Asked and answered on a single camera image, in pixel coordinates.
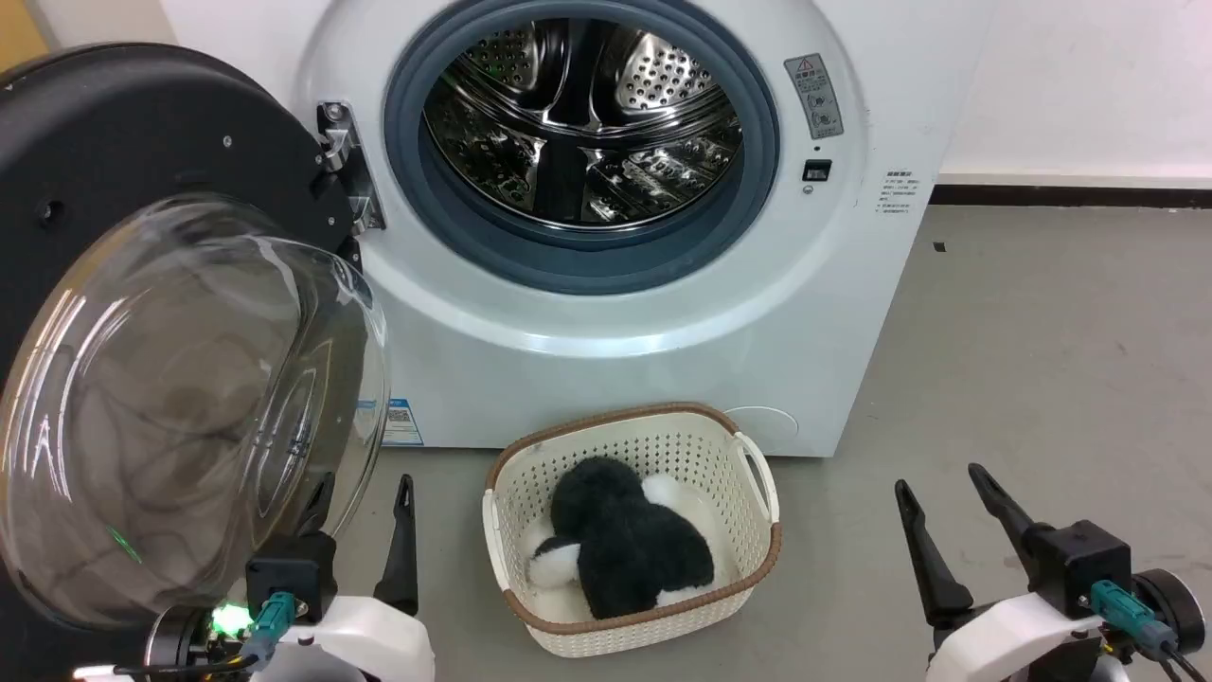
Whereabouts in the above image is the metal door hinge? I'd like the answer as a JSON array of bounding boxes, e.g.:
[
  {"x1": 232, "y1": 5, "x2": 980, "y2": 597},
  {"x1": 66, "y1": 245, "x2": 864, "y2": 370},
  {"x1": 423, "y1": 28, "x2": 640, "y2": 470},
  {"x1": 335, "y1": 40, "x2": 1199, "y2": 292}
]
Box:
[{"x1": 316, "y1": 100, "x2": 387, "y2": 236}]

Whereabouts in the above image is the thin black right cable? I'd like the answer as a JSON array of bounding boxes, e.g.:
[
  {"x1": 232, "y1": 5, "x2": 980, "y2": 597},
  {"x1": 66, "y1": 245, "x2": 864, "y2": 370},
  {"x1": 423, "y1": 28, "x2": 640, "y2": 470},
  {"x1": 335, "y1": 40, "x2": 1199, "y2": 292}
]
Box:
[{"x1": 1159, "y1": 644, "x2": 1209, "y2": 682}]

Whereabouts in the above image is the round white filter cover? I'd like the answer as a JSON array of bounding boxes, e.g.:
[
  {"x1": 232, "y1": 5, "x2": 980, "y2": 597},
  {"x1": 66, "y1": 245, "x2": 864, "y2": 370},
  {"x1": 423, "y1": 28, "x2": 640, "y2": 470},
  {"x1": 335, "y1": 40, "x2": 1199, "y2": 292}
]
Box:
[{"x1": 723, "y1": 404, "x2": 802, "y2": 458}]

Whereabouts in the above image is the black white plush toy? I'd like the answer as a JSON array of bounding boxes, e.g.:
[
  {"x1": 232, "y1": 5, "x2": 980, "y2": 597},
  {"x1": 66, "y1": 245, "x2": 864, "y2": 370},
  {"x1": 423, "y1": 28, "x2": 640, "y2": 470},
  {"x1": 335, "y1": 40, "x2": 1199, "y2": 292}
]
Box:
[{"x1": 526, "y1": 456, "x2": 718, "y2": 622}]

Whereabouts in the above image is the stainless steel washer drum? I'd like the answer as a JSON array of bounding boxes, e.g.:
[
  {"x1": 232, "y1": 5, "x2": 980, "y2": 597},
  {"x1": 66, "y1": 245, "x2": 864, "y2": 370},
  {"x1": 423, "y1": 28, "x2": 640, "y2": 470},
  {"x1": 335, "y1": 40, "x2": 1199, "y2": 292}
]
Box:
[{"x1": 421, "y1": 17, "x2": 745, "y2": 229}]

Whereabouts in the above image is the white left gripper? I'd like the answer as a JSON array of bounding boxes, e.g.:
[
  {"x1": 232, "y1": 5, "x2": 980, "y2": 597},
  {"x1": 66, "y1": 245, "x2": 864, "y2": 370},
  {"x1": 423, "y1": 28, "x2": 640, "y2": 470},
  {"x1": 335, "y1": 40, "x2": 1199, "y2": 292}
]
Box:
[{"x1": 142, "y1": 470, "x2": 437, "y2": 682}]

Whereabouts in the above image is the small printed text label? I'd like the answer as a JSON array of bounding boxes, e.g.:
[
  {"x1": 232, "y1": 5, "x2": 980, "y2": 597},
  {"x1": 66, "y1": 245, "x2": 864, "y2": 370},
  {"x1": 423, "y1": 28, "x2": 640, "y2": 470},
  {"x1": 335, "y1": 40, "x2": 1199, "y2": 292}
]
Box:
[{"x1": 875, "y1": 170, "x2": 916, "y2": 218}]

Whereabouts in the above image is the thin black left cable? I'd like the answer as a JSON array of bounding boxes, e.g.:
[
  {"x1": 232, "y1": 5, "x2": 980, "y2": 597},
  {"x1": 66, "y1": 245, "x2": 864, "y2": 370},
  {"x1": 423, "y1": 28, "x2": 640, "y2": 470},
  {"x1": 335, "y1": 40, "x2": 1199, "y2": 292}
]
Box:
[{"x1": 112, "y1": 652, "x2": 258, "y2": 679}]

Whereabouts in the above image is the white front-load washing machine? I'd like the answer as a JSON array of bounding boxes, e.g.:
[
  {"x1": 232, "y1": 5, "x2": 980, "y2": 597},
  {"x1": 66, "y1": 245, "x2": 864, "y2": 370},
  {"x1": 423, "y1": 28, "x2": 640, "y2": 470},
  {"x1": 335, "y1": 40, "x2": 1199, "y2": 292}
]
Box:
[{"x1": 156, "y1": 0, "x2": 995, "y2": 459}]

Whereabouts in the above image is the thin black cable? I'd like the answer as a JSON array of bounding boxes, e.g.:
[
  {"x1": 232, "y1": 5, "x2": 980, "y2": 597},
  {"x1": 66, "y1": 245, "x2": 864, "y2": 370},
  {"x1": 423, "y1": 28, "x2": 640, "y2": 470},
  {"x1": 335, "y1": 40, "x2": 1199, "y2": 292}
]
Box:
[
  {"x1": 112, "y1": 652, "x2": 258, "y2": 679},
  {"x1": 1159, "y1": 644, "x2": 1209, "y2": 682}
]

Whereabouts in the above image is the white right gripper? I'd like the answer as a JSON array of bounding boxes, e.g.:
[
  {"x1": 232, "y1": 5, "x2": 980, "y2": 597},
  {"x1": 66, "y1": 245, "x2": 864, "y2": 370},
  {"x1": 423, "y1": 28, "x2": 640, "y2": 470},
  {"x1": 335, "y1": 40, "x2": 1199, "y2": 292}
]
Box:
[{"x1": 894, "y1": 462, "x2": 1207, "y2": 682}]

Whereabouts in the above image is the blue white energy sticker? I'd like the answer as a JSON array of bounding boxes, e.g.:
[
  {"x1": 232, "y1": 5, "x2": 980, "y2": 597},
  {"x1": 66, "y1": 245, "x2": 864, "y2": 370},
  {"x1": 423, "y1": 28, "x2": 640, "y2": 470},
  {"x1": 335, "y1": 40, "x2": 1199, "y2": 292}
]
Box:
[{"x1": 381, "y1": 397, "x2": 425, "y2": 448}]

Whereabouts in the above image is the teal cable connector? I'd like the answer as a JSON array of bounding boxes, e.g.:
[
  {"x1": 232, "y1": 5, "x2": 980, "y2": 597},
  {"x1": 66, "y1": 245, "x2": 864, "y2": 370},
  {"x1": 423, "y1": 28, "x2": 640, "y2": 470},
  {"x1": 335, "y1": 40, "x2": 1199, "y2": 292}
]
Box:
[
  {"x1": 1089, "y1": 579, "x2": 1177, "y2": 656},
  {"x1": 247, "y1": 591, "x2": 298, "y2": 661}
]

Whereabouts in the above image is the teal left cable connector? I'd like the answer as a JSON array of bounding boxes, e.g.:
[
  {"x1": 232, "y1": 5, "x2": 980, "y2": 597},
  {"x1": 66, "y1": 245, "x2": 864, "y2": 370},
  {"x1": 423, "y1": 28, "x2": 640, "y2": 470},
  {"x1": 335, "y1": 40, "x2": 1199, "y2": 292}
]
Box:
[{"x1": 247, "y1": 591, "x2": 298, "y2": 661}]

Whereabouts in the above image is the cream plastic laundry basket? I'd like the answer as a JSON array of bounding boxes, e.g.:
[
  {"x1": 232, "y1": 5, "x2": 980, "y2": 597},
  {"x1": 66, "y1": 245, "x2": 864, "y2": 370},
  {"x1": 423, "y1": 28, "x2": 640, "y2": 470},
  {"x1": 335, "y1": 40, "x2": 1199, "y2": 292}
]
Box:
[{"x1": 481, "y1": 402, "x2": 784, "y2": 660}]

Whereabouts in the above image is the yellow wooden panel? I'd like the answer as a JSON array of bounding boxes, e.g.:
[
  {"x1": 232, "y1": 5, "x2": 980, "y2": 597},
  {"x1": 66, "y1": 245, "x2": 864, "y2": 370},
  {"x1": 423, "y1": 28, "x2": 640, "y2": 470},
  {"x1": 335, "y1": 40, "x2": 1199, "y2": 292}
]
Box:
[{"x1": 0, "y1": 0, "x2": 50, "y2": 75}]

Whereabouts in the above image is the dark wall baseboard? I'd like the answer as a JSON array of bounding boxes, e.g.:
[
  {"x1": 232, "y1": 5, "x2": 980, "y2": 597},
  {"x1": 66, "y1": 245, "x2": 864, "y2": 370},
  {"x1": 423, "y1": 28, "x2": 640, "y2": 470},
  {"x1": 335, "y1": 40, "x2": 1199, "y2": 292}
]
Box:
[{"x1": 930, "y1": 184, "x2": 1212, "y2": 210}]

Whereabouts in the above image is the black washing machine door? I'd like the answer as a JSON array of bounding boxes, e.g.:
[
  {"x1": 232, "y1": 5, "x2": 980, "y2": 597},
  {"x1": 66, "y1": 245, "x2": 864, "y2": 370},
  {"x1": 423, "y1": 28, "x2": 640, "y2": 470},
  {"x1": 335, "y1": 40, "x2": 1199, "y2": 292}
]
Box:
[{"x1": 0, "y1": 43, "x2": 392, "y2": 682}]

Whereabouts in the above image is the teal right cable connector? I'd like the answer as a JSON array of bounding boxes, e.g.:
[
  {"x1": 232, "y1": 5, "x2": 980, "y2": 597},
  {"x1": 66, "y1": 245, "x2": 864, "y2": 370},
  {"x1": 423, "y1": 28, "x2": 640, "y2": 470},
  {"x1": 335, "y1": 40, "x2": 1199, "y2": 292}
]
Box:
[{"x1": 1089, "y1": 579, "x2": 1177, "y2": 656}]

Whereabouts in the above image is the grey warning sticker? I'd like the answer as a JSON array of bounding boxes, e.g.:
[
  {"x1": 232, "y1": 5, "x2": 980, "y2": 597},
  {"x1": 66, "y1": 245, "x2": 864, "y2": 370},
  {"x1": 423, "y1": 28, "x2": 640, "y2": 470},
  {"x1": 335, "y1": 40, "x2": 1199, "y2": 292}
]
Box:
[{"x1": 783, "y1": 53, "x2": 846, "y2": 141}]

